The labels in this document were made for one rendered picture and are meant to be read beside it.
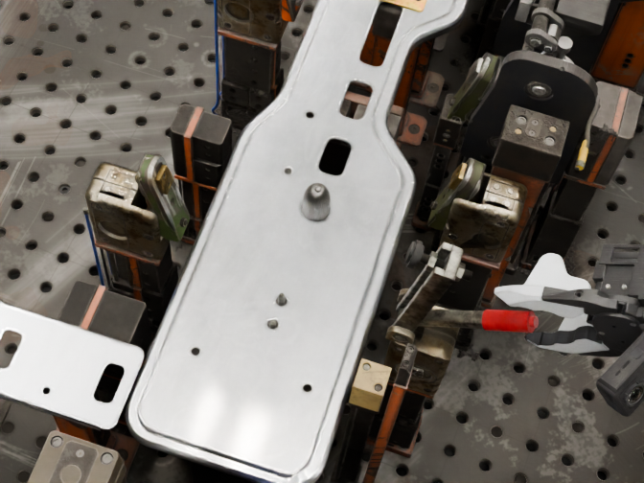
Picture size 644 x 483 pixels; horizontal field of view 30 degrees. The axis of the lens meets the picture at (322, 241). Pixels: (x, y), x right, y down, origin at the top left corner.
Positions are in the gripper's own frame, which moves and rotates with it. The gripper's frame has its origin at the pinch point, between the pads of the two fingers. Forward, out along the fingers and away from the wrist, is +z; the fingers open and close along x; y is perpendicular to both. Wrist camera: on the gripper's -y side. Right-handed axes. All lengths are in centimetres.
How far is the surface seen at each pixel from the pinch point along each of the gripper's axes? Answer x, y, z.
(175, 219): 11.9, 4.8, 39.2
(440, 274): 11.8, -1.7, 3.1
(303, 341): 0.3, -3.9, 24.9
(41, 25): 7, 45, 90
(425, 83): -25, 55, 39
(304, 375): -0.4, -7.6, 23.7
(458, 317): 0.8, -0.2, 6.3
